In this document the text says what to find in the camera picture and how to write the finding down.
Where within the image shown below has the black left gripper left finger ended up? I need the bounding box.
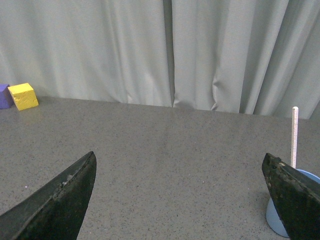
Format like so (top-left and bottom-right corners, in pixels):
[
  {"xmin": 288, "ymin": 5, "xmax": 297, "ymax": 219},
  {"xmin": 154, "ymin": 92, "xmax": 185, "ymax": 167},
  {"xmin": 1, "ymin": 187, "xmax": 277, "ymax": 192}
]
[{"xmin": 0, "ymin": 151, "xmax": 97, "ymax": 240}]

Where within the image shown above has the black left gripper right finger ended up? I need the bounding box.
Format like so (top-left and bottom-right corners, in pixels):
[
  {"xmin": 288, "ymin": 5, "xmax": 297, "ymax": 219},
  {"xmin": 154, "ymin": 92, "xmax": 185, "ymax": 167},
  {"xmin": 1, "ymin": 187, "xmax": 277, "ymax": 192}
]
[{"xmin": 261, "ymin": 153, "xmax": 320, "ymax": 240}]

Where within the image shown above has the white chopstick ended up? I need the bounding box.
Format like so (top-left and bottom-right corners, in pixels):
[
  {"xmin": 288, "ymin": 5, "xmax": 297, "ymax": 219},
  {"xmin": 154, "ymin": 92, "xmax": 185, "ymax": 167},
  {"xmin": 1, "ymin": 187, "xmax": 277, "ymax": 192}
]
[{"xmin": 290, "ymin": 106, "xmax": 299, "ymax": 168}]

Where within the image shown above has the light blue cup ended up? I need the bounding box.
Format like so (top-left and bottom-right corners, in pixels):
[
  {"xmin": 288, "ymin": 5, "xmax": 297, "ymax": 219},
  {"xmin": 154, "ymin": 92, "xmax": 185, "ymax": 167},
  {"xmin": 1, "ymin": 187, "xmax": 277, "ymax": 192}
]
[{"xmin": 265, "ymin": 169, "xmax": 320, "ymax": 238}]

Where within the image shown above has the yellow foam cube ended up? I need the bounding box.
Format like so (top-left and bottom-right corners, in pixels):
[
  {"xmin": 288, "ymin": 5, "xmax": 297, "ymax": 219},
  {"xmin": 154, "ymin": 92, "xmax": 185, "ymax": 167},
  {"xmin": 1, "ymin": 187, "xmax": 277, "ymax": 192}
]
[{"xmin": 8, "ymin": 83, "xmax": 39, "ymax": 111}]

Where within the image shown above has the purple foam cube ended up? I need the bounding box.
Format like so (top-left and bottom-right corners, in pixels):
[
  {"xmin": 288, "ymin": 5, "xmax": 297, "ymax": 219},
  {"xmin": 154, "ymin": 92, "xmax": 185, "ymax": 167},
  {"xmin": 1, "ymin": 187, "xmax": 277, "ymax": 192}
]
[{"xmin": 0, "ymin": 84, "xmax": 14, "ymax": 109}]

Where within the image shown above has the grey-white curtain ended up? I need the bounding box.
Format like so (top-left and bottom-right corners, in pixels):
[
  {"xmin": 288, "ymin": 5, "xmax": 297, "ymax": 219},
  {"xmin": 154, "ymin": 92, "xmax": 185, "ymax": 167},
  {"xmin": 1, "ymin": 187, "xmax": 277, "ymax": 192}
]
[{"xmin": 0, "ymin": 0, "xmax": 320, "ymax": 120}]

